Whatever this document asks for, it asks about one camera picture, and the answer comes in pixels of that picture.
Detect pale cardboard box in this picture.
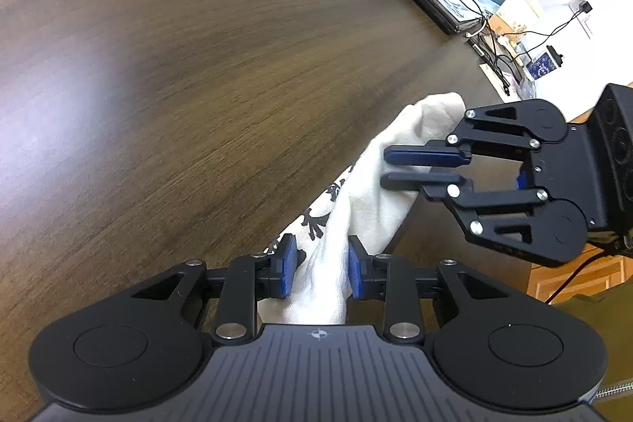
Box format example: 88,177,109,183
482,0,546,38

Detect black cable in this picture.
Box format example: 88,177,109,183
548,248,633,305

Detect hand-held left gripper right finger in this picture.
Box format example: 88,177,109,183
347,234,515,346

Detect olive green clothing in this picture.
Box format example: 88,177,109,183
546,278,633,404

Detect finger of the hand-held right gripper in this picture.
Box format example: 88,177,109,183
381,171,550,255
384,102,543,167

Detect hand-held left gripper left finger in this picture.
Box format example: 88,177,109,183
131,234,300,346

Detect white patterned cloth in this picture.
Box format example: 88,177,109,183
262,92,467,327

